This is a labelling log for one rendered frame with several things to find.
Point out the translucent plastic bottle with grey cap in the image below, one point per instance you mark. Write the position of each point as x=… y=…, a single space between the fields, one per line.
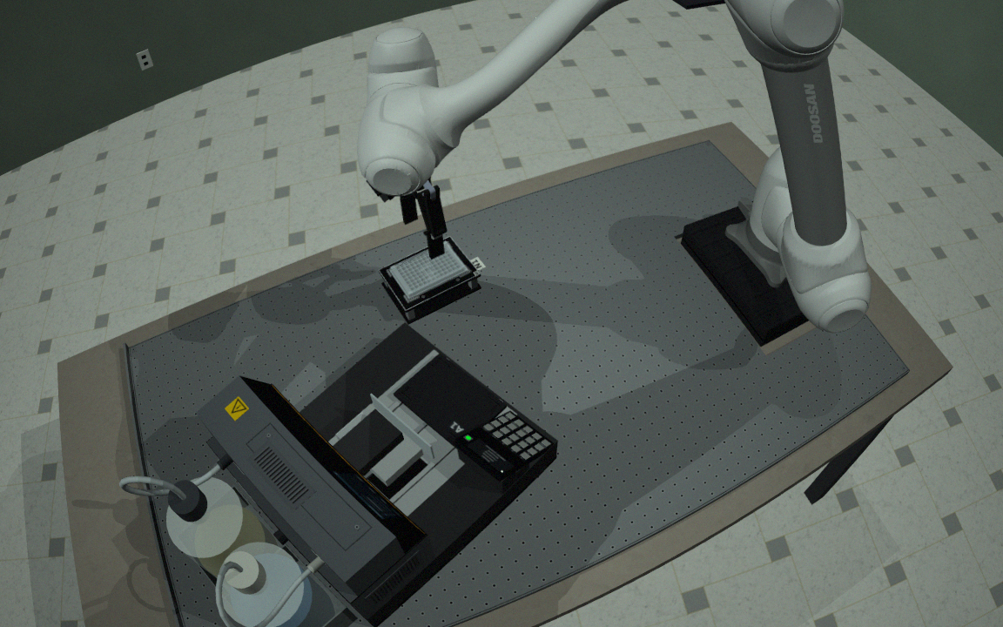
x=268 y=572

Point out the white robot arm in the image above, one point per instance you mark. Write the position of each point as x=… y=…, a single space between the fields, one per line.
x=405 y=132

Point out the grey curved hose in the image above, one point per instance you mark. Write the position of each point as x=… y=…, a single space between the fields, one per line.
x=275 y=611

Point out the grey flexible hose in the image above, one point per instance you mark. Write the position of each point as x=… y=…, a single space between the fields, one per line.
x=161 y=483

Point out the black rectangular frame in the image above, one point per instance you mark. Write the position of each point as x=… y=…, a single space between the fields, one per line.
x=437 y=298

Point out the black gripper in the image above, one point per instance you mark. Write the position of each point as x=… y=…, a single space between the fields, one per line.
x=432 y=214

